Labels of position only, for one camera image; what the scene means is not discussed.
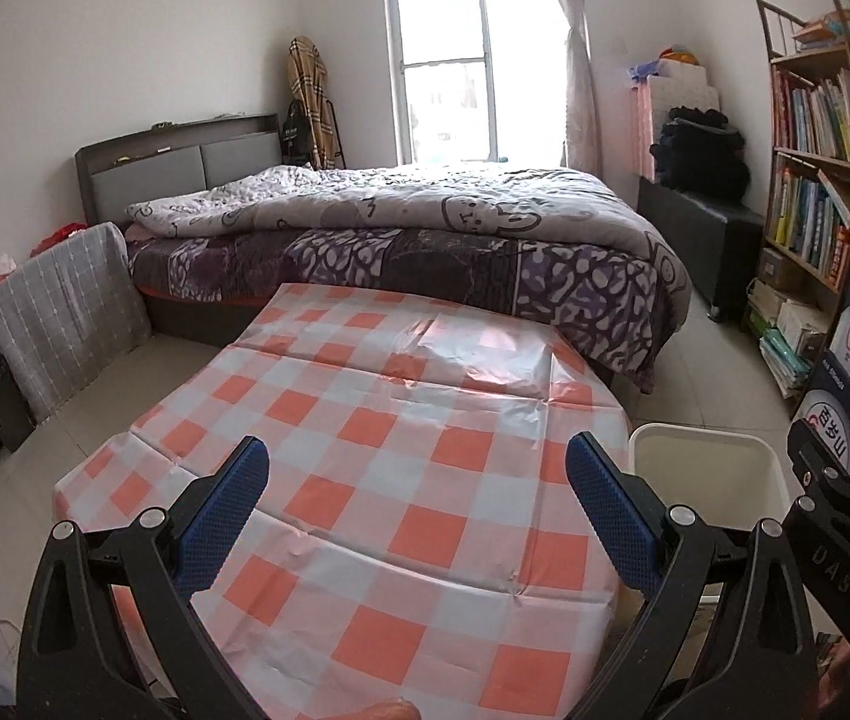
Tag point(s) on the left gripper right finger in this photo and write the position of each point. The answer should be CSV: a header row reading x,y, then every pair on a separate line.
x,y
723,630

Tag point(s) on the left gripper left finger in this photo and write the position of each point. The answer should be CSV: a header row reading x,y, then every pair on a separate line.
x,y
75,657

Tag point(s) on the white plastic trash bin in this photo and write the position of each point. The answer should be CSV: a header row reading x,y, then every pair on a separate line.
x,y
730,480

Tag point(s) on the black small trash can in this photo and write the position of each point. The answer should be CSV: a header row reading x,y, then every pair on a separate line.
x,y
16,420

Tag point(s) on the person's hand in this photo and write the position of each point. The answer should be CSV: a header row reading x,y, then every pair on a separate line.
x,y
396,709

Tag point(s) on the lower Ganten water carton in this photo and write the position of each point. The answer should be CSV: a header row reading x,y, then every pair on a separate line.
x,y
823,410

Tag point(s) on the black storage bench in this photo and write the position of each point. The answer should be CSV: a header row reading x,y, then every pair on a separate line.
x,y
720,245

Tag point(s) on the purple patterned bed sheet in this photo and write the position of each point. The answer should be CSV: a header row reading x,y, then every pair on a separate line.
x,y
615,309

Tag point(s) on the grey checkered covered nightstand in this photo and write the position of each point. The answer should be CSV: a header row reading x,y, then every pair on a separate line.
x,y
67,314

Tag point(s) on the red white checkered tablecloth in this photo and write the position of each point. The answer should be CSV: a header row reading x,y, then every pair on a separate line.
x,y
418,537

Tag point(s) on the pile of black clothes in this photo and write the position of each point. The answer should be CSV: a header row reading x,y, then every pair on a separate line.
x,y
701,153

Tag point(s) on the white grey patterned quilt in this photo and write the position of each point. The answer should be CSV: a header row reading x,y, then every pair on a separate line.
x,y
554,204

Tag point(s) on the pink sheer curtain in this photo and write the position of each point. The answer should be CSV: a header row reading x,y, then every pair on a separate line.
x,y
583,139

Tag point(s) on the wooden bookshelf with books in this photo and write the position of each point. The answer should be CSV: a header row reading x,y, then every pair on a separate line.
x,y
807,217

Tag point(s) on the grey padded bed headboard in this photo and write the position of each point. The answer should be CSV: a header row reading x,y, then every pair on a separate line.
x,y
173,159

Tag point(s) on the black handbag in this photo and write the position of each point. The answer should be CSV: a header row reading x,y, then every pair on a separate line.
x,y
296,138

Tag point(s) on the beige plaid hanging coat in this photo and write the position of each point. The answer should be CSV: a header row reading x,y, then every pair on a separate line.
x,y
308,82

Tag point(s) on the window with white frame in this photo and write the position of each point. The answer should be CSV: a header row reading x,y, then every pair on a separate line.
x,y
479,81

